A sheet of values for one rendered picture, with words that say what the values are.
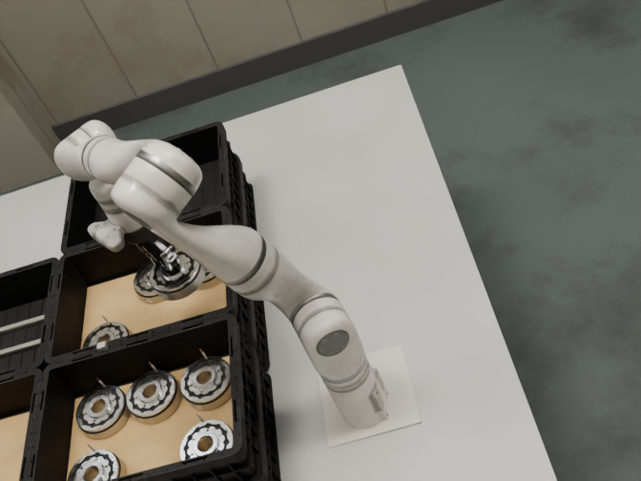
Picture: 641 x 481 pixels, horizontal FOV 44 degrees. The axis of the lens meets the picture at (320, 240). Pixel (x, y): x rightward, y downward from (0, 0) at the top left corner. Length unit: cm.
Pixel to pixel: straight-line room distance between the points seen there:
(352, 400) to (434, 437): 17
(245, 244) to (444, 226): 76
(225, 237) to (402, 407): 59
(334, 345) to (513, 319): 124
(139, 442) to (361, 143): 97
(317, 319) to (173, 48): 247
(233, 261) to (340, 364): 33
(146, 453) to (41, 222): 100
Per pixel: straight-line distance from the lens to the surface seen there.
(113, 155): 119
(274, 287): 120
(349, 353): 136
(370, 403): 149
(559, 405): 233
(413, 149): 202
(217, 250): 111
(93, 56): 367
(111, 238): 142
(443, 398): 156
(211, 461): 136
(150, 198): 103
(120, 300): 181
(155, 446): 155
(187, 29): 357
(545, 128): 305
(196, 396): 152
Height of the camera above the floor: 204
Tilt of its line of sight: 45 degrees down
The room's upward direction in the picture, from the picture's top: 24 degrees counter-clockwise
